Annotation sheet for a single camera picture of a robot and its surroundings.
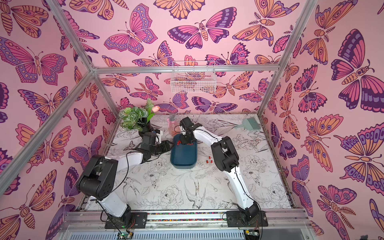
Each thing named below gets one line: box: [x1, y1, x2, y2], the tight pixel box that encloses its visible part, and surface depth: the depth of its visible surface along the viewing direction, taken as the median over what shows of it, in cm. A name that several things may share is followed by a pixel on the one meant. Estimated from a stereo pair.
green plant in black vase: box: [119, 98, 160, 137], surface depth 87 cm
